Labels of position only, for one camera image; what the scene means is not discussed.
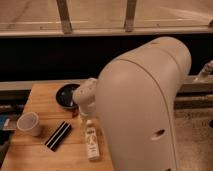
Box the white plastic bottle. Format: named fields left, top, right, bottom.
left=85, top=120, right=100, bottom=161

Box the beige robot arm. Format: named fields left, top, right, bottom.
left=73, top=37, right=191, bottom=171

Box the black bowl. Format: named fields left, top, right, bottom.
left=55, top=84, right=79, bottom=110

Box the black striped box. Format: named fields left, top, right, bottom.
left=45, top=121, right=72, bottom=151

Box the translucent white cup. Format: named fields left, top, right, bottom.
left=17, top=112, right=42, bottom=137

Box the white object at right edge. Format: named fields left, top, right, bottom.
left=195, top=60, right=213, bottom=82

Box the right metal window post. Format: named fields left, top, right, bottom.
left=124, top=0, right=137, bottom=32

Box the metal window post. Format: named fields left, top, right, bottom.
left=56, top=0, right=72, bottom=34
left=124, top=0, right=137, bottom=32

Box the left metal window post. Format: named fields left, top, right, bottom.
left=56, top=0, right=72, bottom=34

